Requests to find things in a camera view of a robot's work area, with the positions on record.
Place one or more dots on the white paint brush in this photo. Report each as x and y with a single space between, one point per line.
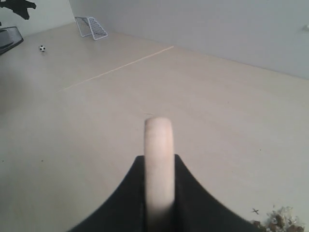
159 164

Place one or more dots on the white miniature soccer goal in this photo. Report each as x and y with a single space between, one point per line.
89 26

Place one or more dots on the black mesh tray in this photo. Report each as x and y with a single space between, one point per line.
10 37

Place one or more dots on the small black white soccer ball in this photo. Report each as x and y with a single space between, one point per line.
42 48

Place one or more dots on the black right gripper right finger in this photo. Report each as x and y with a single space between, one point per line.
196 210

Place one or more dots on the beans and rice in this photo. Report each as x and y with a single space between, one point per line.
280 220

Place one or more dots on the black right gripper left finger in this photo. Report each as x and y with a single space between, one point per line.
124 210

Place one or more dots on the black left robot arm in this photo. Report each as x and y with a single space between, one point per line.
19 7

